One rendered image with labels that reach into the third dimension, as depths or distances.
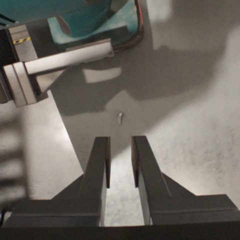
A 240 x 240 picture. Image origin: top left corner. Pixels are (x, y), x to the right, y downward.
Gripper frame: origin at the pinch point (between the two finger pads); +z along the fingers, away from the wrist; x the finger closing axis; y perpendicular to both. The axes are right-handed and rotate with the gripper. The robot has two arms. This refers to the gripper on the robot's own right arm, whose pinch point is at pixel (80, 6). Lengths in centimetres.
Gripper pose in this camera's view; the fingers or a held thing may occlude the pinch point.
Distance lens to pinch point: 18.3
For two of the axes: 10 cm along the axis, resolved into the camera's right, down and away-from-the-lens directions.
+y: -0.2, -3.0, 9.5
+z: 9.8, -2.1, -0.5
